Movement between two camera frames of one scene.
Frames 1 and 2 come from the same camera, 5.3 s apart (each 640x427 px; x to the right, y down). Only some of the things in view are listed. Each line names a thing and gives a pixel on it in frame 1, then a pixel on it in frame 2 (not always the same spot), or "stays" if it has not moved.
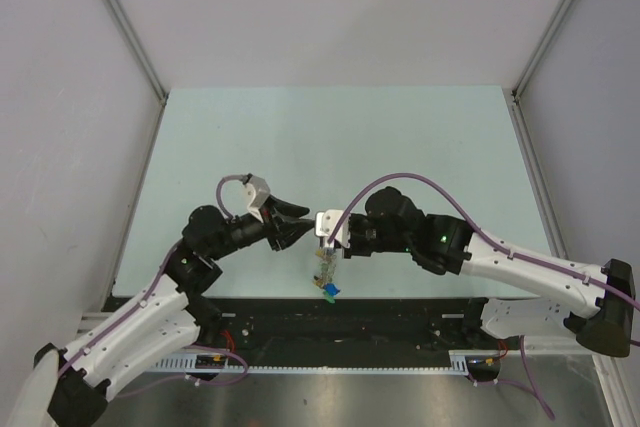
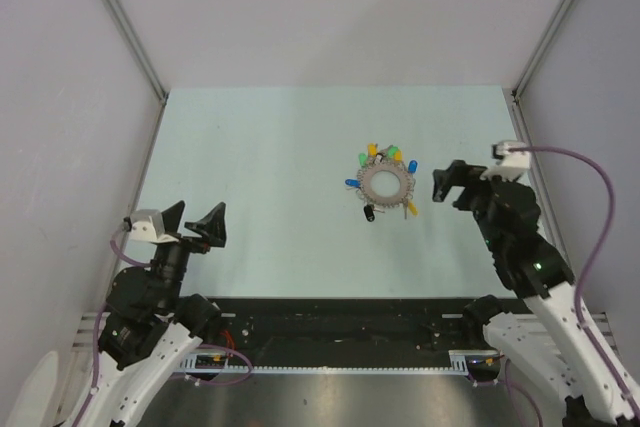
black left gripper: (277, 223) -> (210, 225)
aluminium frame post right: (515, 104) stays
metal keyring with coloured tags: (328, 257) -> (385, 181)
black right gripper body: (365, 239) -> (475, 198)
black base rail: (351, 323) stays
